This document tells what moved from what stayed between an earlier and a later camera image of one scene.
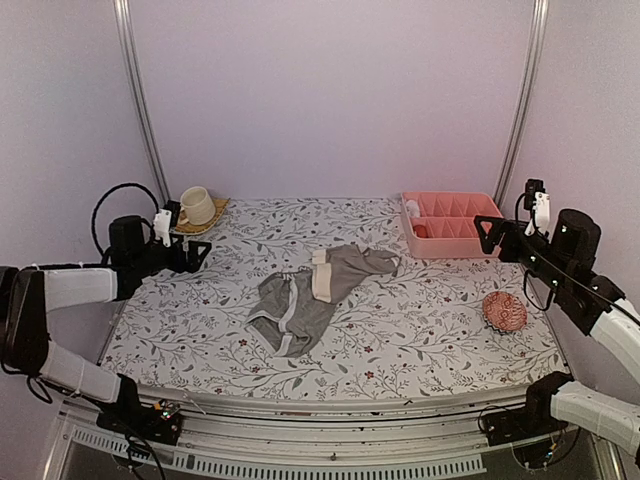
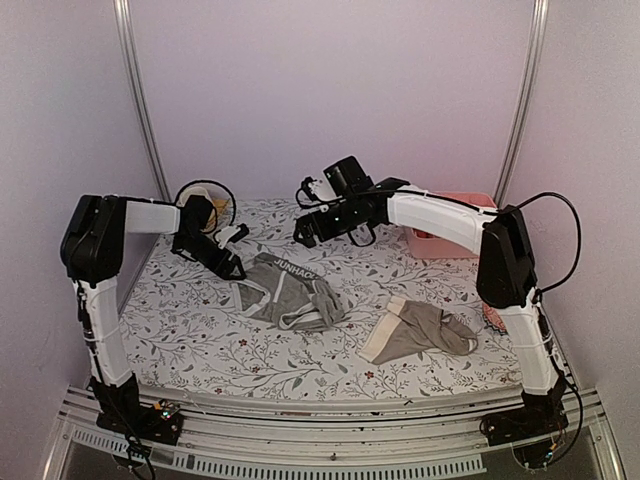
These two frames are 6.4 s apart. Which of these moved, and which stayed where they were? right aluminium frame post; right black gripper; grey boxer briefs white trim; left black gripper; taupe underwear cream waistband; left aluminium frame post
Moved: right black gripper; grey boxer briefs white trim; left black gripper; taupe underwear cream waistband
Stayed: right aluminium frame post; left aluminium frame post
